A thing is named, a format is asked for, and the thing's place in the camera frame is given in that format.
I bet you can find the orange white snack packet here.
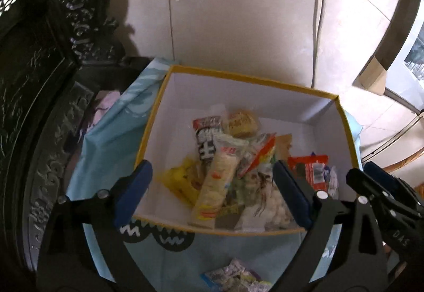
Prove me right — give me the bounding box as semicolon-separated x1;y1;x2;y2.
236;133;276;178

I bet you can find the dark carved wooden cabinet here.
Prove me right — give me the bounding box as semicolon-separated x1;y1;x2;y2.
1;0;136;286

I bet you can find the grey purple snack packet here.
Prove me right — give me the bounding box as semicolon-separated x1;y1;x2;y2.
201;258;272;292

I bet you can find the framed picture on floor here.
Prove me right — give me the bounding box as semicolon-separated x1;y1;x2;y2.
362;0;423;114

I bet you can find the red black snack packet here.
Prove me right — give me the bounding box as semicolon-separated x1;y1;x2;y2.
288;154;330;191

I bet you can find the small yellow snack packet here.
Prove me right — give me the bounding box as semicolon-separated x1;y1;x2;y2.
158;156;204;208

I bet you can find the white rice cracker packet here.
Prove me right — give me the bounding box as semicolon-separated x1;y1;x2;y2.
191;133;249;229

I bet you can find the yellow cardboard box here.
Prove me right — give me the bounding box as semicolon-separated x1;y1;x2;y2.
134;65;359;235

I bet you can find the white patterned snack packet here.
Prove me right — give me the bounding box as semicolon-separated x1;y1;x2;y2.
234;163;294;232

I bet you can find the red white black packet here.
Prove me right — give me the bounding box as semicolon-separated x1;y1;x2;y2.
193;116;222;167

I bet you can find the cardboard corner protector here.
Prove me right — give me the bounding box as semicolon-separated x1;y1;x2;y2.
353;57;387;96

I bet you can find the light blue tablecloth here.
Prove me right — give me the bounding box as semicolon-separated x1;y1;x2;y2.
67;58;359;291

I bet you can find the orange biscuit packet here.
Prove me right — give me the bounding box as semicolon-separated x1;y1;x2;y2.
225;110;260;138

